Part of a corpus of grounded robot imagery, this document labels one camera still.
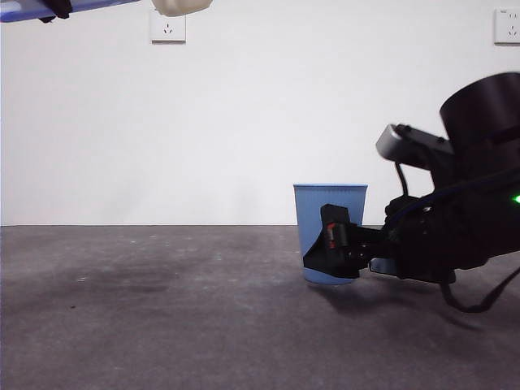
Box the blue ribbed plastic cup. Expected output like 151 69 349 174
292 183 369 285

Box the cup brush with cream sponge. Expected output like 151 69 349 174
0 0 215 24

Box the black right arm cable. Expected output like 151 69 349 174
440 271 520 314

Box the white wall socket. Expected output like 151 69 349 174
150 10 188 45
492 8 520 46

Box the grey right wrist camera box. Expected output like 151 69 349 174
375 123 455 171

